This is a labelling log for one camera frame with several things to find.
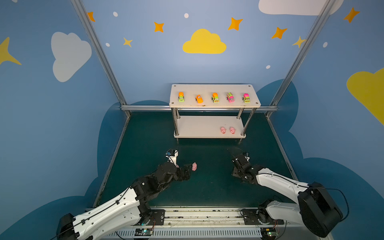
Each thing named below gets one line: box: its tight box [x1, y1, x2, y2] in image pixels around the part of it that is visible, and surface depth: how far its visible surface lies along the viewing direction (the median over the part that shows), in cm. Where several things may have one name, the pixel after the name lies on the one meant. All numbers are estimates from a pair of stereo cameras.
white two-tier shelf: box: [169, 84, 262, 139], surface depth 91 cm
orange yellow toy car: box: [195, 94, 204, 104], surface depth 80 cm
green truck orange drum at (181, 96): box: [178, 91, 185, 103], surface depth 80 cm
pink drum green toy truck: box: [242, 93, 250, 103], surface depth 80 cm
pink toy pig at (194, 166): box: [191, 162, 197, 172], surface depth 92 cm
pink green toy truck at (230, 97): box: [226, 92, 235, 103], surface depth 80 cm
